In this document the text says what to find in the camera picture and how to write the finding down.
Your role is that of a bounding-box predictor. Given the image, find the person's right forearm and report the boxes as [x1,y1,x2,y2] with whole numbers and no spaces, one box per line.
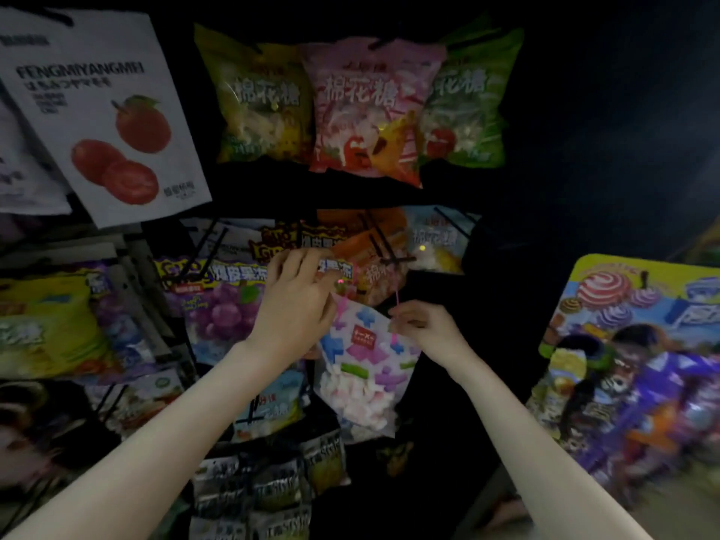
[450,352,654,540]

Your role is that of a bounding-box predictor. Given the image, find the colourful lollipop display stand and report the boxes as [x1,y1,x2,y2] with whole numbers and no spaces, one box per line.
[529,255,720,507]

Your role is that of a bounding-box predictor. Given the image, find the green marshmallow bag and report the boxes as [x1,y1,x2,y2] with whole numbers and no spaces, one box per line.
[418,19,526,170]

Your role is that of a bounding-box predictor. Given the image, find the orange snack bag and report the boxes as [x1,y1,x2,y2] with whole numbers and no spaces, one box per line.
[318,208,412,308]

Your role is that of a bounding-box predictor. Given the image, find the row of small yellow pouches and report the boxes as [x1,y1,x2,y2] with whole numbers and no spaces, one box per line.
[185,421,350,540]

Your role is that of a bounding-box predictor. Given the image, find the white red fruit bag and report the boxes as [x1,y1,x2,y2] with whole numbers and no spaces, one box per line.
[0,7,213,230]

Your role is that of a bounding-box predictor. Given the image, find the person's left forearm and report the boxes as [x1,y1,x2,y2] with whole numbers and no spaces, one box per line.
[5,343,305,540]

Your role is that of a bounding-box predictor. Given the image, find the blue orange marshmallow bag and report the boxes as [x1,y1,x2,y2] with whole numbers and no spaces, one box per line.
[403,205,483,277]

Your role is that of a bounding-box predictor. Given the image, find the person's right hand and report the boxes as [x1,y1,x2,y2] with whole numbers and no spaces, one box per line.
[388,300,479,378]

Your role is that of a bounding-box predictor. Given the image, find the yellow marshmallow bag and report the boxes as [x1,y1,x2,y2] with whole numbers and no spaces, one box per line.
[193,24,314,164]
[0,275,114,380]

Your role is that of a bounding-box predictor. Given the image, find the pink marshmallow bag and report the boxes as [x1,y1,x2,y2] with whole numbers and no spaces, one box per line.
[301,37,448,189]

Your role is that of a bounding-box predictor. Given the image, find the person's left hand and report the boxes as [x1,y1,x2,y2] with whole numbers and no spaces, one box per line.
[245,247,344,367]

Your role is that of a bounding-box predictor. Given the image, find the purple grape jelly bag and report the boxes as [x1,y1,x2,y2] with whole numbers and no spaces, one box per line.
[90,262,159,378]
[157,255,272,367]

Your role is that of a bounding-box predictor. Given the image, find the pastel cube marshmallow bag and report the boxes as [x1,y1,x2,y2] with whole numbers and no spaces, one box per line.
[315,295,423,442]

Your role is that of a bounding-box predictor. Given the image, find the row of pink handle pouches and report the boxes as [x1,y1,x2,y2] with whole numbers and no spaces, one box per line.
[0,382,108,491]

